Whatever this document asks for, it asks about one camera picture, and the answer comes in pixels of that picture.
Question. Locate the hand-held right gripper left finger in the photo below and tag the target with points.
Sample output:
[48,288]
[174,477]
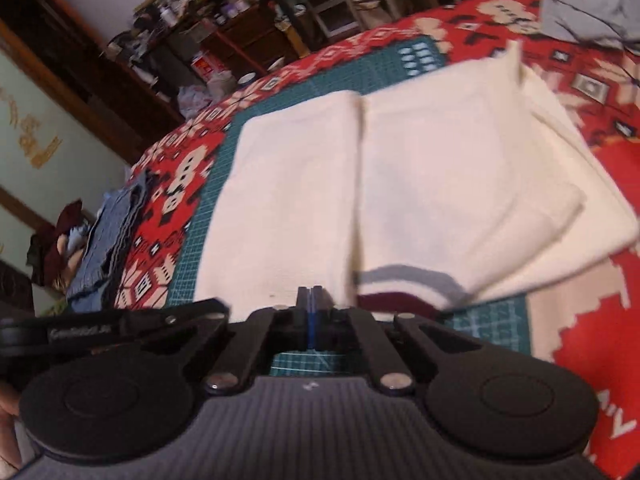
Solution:
[305,317]

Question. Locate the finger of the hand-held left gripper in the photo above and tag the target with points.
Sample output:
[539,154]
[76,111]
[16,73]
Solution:
[150,316]

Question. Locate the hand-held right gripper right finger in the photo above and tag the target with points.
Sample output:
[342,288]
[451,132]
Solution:
[320,330]

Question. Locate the white knit sweater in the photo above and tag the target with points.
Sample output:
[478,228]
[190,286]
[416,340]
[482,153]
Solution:
[425,170]

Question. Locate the person's left hand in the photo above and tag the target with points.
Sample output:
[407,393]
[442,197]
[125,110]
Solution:
[9,425]

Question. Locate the blue denim jeans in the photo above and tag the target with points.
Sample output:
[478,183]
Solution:
[105,240]

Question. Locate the maroon cloth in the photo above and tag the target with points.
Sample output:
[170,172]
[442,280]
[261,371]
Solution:
[52,245]

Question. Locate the green cutting mat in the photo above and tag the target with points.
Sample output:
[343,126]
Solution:
[492,322]

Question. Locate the white plastic bag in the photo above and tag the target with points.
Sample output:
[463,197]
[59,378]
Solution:
[205,96]

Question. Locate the red cardboard box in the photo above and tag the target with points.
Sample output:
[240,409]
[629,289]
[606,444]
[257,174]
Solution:
[205,65]

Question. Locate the red patterned blanket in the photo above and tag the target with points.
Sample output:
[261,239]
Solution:
[590,350]

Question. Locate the wooden drawer cabinet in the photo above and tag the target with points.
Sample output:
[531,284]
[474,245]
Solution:
[250,45]

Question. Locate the grey sweater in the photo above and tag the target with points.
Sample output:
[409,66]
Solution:
[590,5]

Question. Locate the gold wall decal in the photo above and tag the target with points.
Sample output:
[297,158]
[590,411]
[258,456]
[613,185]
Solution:
[35,135]

